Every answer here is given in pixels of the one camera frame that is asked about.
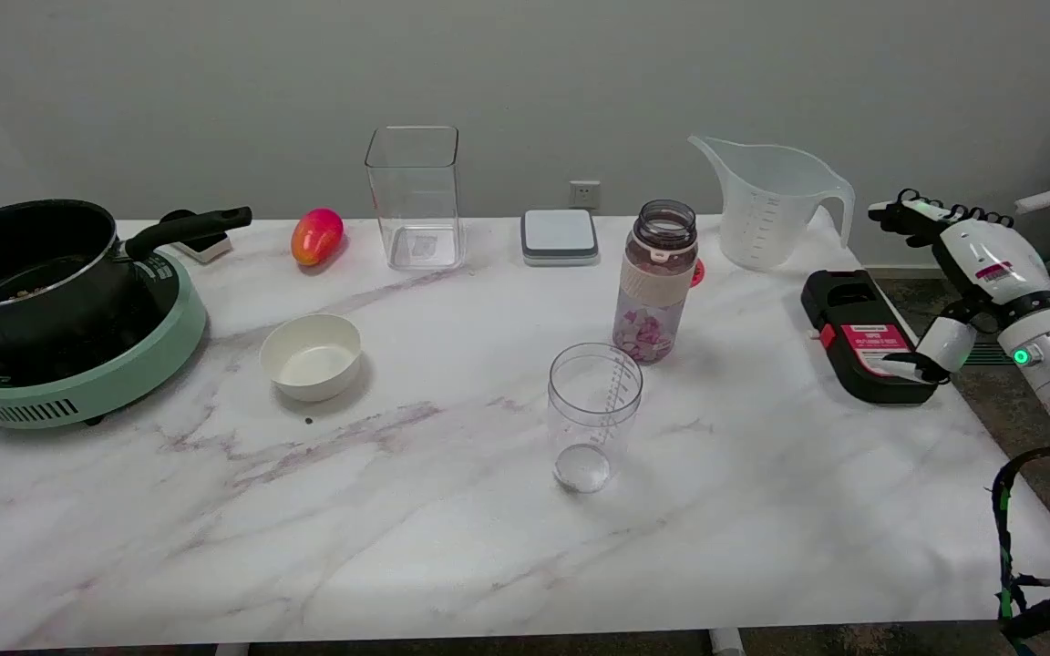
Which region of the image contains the clear plastic measuring cup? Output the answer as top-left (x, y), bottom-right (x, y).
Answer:
top-left (548, 343), bottom-right (644, 495)

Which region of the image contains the white grey square lid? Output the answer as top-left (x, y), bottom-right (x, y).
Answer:
top-left (520, 209), bottom-right (601, 267)

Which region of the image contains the green induction cooker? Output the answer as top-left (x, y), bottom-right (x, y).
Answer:
top-left (0, 248), bottom-right (209, 431)

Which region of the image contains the clear bottle with floral print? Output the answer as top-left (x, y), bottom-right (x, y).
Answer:
top-left (613, 200), bottom-right (699, 365)

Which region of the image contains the white bowl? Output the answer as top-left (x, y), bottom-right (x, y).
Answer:
top-left (259, 313), bottom-right (364, 404)

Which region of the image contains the floor vent grille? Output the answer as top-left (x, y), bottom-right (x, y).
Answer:
top-left (961, 341), bottom-right (1020, 368)

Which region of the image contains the clear square storage container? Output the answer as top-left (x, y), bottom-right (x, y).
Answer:
top-left (365, 126), bottom-right (465, 272)

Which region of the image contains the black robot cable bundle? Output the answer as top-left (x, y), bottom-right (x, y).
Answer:
top-left (990, 410), bottom-right (1050, 641)

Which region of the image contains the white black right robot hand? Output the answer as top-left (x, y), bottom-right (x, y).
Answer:
top-left (869, 189), bottom-right (1050, 384)

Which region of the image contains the black saucepan with handle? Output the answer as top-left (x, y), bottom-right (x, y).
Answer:
top-left (0, 199), bottom-right (253, 352)

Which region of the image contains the translucent measuring jug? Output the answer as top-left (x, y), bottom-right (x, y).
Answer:
top-left (688, 135), bottom-right (856, 272)

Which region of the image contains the black device with pink label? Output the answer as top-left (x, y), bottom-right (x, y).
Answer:
top-left (801, 269), bottom-right (939, 405)

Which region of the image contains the red yellow mango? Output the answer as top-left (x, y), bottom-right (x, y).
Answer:
top-left (291, 208), bottom-right (345, 267)

